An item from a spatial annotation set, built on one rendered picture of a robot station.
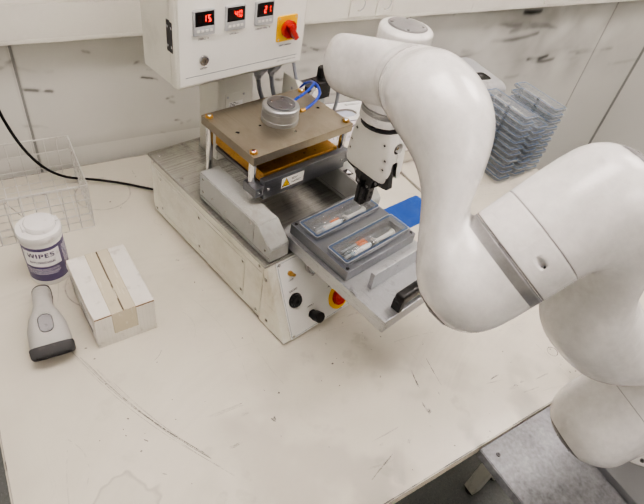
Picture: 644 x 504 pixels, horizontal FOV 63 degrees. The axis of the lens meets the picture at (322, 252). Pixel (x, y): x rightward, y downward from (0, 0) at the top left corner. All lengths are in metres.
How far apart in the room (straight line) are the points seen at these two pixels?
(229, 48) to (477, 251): 0.81
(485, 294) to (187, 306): 0.84
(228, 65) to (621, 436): 0.95
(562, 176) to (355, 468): 0.70
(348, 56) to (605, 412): 0.58
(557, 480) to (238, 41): 1.07
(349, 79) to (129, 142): 1.00
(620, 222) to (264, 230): 0.70
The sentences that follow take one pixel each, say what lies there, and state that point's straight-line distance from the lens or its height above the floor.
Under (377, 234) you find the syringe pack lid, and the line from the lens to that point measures 1.05.
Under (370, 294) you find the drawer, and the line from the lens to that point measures 0.98.
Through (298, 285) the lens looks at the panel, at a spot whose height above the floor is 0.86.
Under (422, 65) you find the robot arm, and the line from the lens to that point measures 0.50.
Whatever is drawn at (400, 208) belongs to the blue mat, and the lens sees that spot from 1.56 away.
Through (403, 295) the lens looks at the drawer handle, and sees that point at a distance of 0.94.
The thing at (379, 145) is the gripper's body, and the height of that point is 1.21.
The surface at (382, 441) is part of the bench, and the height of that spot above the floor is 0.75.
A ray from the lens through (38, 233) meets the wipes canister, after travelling 1.21.
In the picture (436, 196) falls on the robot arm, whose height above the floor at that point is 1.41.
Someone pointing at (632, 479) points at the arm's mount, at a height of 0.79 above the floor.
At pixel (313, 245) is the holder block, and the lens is 1.01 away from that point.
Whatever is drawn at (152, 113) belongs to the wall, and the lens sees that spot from 1.62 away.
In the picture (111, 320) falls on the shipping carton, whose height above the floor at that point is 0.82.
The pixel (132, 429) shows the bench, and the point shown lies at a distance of 1.05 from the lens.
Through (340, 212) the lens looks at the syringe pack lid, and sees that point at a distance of 1.08.
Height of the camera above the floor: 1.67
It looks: 43 degrees down
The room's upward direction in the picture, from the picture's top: 12 degrees clockwise
